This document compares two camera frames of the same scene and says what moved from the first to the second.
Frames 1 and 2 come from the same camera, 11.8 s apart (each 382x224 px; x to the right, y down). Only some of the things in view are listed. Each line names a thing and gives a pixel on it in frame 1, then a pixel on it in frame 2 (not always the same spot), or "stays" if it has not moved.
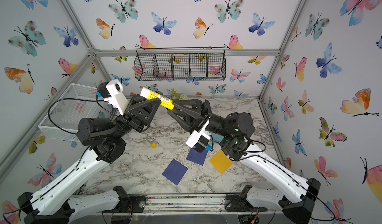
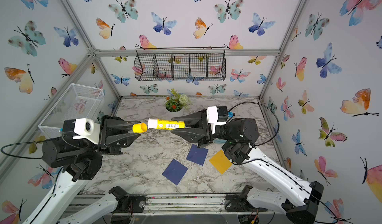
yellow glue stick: x=165 y=102 → x=164 y=124
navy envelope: x=175 y=171 stays
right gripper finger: x=189 y=119 → x=200 y=135
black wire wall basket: x=205 y=63 stays
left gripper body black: x=136 y=127 → x=104 y=133
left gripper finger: x=145 y=111 → x=116 y=141
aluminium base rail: x=208 y=204 stays
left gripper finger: x=137 y=98 → x=119 y=123
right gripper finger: x=193 y=104 → x=196 y=119
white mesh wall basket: x=78 y=102 stays
